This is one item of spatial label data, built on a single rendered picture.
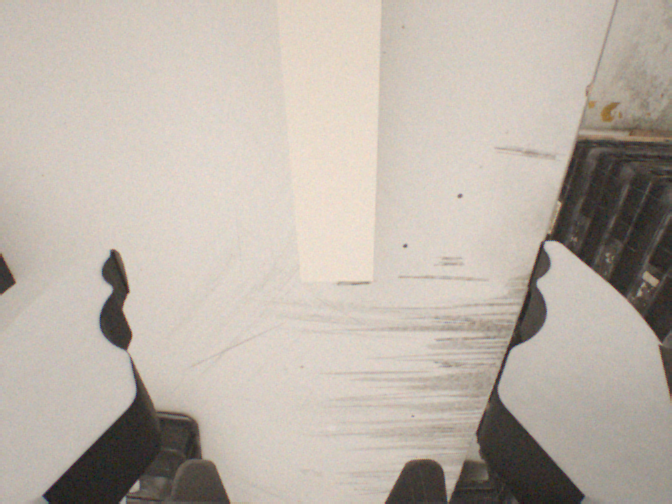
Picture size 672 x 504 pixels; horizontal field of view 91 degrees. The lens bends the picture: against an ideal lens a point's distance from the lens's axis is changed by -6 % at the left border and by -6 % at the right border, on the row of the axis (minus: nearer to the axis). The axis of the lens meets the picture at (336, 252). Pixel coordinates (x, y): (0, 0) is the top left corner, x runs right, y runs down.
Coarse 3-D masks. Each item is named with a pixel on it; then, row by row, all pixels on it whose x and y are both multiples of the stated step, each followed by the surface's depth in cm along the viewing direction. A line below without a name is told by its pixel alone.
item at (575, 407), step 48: (576, 288) 8; (528, 336) 8; (576, 336) 7; (624, 336) 7; (528, 384) 6; (576, 384) 6; (624, 384) 6; (480, 432) 7; (528, 432) 5; (576, 432) 5; (624, 432) 5; (528, 480) 5; (576, 480) 4; (624, 480) 4
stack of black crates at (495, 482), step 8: (488, 400) 128; (480, 424) 136; (480, 456) 133; (488, 464) 127; (488, 472) 128; (488, 480) 125; (496, 480) 121; (496, 488) 120; (504, 488) 113; (496, 496) 120; (504, 496) 114; (512, 496) 107
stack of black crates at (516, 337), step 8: (528, 288) 103; (528, 296) 104; (528, 304) 104; (520, 312) 108; (520, 320) 107; (520, 328) 107; (512, 336) 112; (520, 336) 108; (512, 344) 112; (504, 360) 118
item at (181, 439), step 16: (160, 416) 47; (176, 416) 48; (176, 432) 47; (192, 432) 49; (176, 448) 45; (192, 448) 51; (160, 464) 43; (176, 464) 44; (144, 480) 40; (160, 480) 40; (128, 496) 38; (144, 496) 38; (160, 496) 39
